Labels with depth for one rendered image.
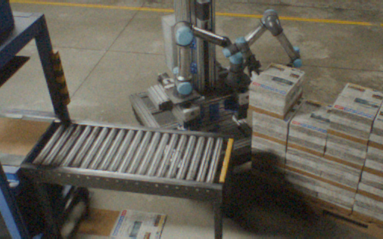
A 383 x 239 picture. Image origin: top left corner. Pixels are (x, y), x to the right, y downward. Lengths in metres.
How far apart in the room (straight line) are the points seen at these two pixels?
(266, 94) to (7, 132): 1.87
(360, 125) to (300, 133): 0.46
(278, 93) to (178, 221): 1.32
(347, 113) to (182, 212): 1.57
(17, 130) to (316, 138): 2.15
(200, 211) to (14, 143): 1.50
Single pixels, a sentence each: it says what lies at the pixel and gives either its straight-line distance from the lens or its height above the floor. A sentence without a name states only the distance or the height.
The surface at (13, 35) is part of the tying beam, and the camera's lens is 3.15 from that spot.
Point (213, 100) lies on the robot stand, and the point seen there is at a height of 0.71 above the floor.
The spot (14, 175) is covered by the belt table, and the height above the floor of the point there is 0.76.
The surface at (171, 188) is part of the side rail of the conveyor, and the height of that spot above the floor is 0.76.
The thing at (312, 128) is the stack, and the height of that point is 0.83.
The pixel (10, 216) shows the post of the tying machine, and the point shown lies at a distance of 3.33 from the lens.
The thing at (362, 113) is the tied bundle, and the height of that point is 1.06.
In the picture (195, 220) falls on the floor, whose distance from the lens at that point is 3.72.
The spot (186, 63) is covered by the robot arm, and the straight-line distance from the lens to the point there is 3.30.
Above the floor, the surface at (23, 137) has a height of 0.80.
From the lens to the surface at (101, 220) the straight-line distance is 3.84.
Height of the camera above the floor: 2.81
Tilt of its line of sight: 36 degrees down
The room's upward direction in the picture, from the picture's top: 1 degrees clockwise
